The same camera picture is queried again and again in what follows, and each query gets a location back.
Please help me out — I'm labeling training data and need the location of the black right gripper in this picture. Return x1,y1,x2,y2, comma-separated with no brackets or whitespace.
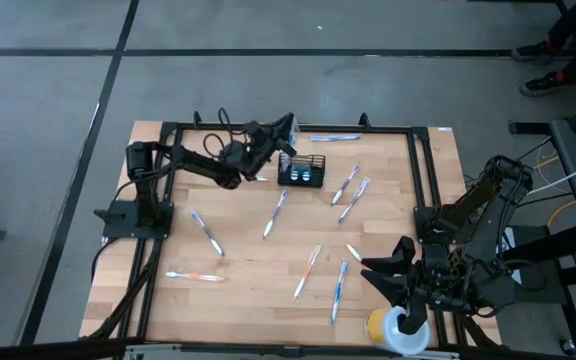
360,235,469,335

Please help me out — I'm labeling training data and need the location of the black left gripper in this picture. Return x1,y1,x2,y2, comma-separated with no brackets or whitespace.
221,113,298,177

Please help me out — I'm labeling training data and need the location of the purple toothbrush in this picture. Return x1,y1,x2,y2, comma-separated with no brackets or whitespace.
337,176,372,226
261,187,289,241
330,163,361,208

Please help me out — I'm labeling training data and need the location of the white paper label sheet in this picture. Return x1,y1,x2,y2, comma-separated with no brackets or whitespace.
496,234,524,287

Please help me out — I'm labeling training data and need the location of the person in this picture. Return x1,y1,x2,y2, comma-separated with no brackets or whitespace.
510,0,576,99

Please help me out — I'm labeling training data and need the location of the black wire caddy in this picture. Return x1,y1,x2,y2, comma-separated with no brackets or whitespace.
276,151,327,190

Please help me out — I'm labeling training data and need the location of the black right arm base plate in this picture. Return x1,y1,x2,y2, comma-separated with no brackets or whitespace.
412,205,469,246

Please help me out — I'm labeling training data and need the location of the silver frame bracket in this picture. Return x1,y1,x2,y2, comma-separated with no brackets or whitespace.
123,342,183,360
401,348,462,360

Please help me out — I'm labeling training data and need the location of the black cable bundle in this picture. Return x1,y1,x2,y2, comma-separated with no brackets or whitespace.
83,237,164,346
460,314,499,349

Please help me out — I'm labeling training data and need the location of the yellow floor cable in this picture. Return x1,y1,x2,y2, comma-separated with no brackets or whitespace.
532,155,576,337

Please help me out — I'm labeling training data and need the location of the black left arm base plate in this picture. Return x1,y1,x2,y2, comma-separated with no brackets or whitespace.
93,199,175,240

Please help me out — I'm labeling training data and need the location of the white cable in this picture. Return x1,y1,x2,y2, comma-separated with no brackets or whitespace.
526,152,576,198

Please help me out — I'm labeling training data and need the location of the black diagonal frame brace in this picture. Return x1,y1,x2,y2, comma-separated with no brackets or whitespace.
0,337,144,360

